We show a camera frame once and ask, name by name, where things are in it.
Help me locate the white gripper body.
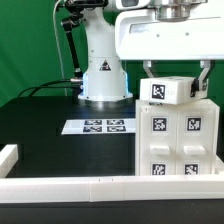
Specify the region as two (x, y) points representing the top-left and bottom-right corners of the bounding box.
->
(115, 6), (224, 61)

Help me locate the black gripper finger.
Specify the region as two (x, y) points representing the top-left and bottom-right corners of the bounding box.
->
(191, 60), (214, 97)
(143, 61), (153, 78)

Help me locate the small white tagged box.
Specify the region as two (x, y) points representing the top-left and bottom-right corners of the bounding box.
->
(139, 76), (207, 105)

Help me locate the white cabinet body box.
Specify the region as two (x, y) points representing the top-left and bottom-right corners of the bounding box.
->
(135, 99), (219, 176)

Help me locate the white cabinet door panel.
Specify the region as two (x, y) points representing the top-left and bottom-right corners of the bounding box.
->
(176, 109), (214, 175)
(140, 111), (176, 175)

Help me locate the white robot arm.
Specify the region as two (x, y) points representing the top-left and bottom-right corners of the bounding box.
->
(81, 0), (224, 104)

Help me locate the flat white tagged base plate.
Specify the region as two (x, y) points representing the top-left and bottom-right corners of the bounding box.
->
(61, 118), (136, 135)

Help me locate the black cable bundle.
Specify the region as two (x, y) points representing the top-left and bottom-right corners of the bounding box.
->
(17, 79), (84, 98)

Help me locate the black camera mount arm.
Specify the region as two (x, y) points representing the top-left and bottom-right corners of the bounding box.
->
(55, 0), (108, 79)

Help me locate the grey hanging cable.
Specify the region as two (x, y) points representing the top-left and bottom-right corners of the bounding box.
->
(52, 0), (68, 97)

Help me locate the white U-shaped fence frame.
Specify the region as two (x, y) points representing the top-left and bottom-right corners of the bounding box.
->
(0, 144), (224, 203)

